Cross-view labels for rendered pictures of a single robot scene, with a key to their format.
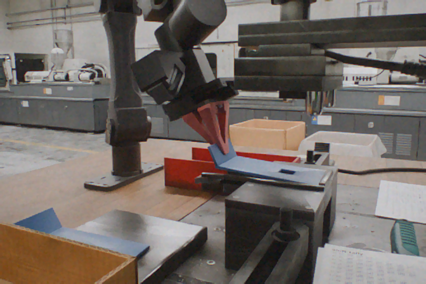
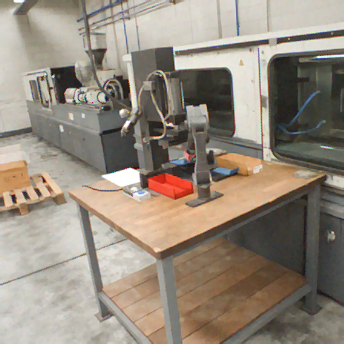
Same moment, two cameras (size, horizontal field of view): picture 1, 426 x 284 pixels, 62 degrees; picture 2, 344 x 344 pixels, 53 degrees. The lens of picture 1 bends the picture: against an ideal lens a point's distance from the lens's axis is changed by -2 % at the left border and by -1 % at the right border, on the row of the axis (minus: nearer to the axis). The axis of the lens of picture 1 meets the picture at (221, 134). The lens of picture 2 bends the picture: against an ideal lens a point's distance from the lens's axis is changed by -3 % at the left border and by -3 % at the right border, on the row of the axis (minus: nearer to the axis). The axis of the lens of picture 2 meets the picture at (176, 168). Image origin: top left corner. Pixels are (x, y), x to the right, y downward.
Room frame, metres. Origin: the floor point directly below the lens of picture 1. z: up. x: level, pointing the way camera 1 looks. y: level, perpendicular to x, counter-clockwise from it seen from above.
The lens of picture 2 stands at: (2.22, 0.94, 1.58)
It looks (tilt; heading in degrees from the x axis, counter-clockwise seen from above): 17 degrees down; 211
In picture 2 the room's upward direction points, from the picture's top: 6 degrees counter-clockwise
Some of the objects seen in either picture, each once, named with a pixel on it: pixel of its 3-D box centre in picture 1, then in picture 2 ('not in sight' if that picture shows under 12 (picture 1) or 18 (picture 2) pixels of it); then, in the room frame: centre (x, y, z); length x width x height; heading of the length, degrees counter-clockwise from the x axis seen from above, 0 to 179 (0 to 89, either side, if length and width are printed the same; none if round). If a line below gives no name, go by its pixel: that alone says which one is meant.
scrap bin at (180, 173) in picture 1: (232, 171); (170, 186); (0.70, -0.02, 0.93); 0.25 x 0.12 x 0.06; 66
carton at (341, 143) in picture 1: (342, 168); not in sight; (2.77, -0.97, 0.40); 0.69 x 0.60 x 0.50; 151
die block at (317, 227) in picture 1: (288, 214); (180, 169); (0.45, -0.09, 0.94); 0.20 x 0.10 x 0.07; 156
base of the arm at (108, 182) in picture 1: (127, 159); (203, 192); (0.76, 0.21, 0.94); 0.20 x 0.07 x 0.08; 156
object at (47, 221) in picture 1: (77, 237); (225, 169); (0.39, 0.17, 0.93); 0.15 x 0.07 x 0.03; 69
